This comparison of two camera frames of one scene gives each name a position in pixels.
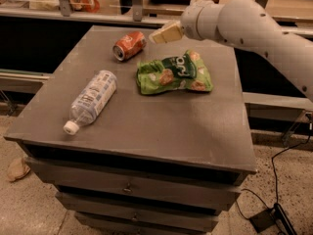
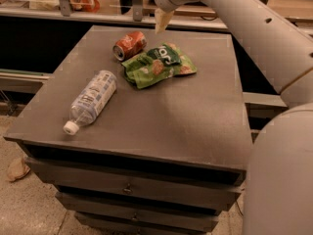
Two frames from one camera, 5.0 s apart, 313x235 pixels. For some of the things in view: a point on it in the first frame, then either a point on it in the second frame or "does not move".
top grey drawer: (195, 188) does not move
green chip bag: (177, 72) to (156, 64)
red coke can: (129, 45) does not move
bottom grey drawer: (146, 223) does not move
